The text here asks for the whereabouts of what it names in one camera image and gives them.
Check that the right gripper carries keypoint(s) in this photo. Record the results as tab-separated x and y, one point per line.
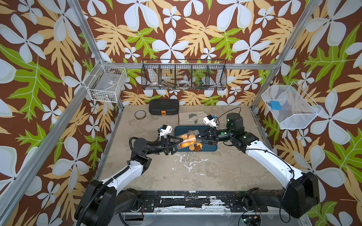
213	137

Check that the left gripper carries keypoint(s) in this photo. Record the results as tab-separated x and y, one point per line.
166	146

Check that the clear jar orange cookies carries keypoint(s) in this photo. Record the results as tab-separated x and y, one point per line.
188	139

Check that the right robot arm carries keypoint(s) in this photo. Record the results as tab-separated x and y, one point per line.
299	192

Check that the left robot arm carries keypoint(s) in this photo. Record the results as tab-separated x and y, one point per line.
98	204

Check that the brown star cookie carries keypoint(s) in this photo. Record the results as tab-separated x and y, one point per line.
198	147

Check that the black tool case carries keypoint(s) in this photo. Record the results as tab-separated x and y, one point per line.
164	107

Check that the brown tape roll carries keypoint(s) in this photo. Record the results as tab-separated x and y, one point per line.
140	114

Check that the blue object in basket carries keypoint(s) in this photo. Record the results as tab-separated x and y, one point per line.
275	105

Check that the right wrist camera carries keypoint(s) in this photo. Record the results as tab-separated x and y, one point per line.
210	120

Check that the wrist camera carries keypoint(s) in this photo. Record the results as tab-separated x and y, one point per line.
210	120
165	130

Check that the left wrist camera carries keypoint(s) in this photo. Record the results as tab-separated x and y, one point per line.
165	130

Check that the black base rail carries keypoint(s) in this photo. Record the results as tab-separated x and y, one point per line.
151	201

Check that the black wire basket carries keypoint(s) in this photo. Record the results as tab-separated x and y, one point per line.
183	74

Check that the white wire basket right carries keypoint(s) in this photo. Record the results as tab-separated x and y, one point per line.
298	108

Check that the white wire basket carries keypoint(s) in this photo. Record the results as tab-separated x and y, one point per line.
298	108
105	82

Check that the white wire basket left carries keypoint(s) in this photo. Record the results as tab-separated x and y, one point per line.
105	82

